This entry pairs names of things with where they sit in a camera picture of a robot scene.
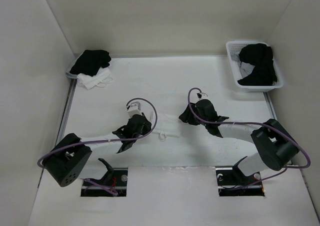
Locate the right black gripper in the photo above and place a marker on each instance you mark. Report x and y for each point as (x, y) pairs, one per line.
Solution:
(187, 116)

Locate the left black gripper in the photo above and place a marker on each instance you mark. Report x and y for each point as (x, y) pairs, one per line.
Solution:
(146, 124)

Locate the white tank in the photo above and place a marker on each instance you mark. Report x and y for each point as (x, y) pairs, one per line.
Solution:
(167, 126)
(101, 79)

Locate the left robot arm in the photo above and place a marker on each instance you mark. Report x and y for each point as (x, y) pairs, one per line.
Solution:
(68, 158)

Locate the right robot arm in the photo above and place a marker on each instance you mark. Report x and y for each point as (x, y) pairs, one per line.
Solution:
(273, 150)

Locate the folded white tank top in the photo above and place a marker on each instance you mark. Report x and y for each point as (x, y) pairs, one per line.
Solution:
(101, 79)

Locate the black tank top in basket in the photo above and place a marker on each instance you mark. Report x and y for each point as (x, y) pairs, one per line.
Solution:
(261, 56)

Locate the folded black tank top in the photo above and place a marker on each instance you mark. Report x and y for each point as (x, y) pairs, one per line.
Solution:
(90, 62)

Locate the grey folded cloth under stack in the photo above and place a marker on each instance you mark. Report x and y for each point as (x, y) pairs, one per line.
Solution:
(68, 74)

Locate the grey garment in basket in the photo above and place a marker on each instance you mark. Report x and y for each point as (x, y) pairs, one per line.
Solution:
(245, 68)

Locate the white plastic basket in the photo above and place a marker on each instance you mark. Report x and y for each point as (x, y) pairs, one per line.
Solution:
(234, 47)

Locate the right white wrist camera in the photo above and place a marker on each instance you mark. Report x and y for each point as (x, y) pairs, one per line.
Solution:
(202, 96)

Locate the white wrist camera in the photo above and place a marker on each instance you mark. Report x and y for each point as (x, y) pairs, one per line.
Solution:
(134, 108)
(202, 96)

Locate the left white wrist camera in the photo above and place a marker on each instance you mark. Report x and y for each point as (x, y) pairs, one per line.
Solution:
(134, 108)

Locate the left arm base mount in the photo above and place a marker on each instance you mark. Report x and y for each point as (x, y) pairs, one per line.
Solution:
(110, 182)

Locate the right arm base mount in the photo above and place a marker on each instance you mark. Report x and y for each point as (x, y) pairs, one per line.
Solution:
(233, 183)

